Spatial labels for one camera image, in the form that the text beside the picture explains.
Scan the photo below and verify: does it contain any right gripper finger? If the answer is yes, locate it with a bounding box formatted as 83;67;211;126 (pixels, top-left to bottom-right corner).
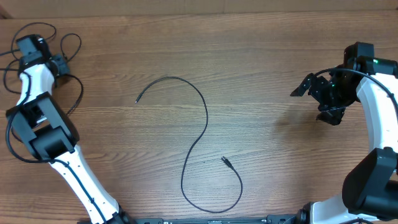
290;73;315;96
316;108;345;126

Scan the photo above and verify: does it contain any black cable silver plug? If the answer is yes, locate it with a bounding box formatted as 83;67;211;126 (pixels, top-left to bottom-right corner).
10;21;83;63

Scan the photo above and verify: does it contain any black cable long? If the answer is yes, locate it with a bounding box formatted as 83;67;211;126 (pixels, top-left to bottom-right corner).
135;76;244;214

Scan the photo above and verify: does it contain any black cable short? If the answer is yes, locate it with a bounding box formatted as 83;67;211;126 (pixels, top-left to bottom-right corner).
66;74;84;116

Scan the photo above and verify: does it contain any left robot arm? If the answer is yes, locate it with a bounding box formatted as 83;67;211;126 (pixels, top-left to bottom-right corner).
6;34;133;223

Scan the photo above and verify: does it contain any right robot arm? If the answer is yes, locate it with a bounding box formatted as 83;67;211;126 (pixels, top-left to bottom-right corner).
289;42;397;224

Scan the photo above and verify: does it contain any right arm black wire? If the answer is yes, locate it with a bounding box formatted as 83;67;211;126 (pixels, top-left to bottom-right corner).
312;67;398;116

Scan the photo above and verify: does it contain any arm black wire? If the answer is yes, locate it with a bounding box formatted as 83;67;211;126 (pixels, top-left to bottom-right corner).
312;67;398;116
0;49;108;224

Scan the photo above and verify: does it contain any cardboard wall panel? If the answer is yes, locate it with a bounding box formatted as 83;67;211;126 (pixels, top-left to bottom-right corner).
1;0;397;19

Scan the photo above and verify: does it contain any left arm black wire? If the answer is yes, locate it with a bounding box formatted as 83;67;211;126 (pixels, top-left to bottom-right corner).
0;49;108;224

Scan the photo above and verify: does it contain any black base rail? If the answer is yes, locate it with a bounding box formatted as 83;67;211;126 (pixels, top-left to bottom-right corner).
106;214;304;224

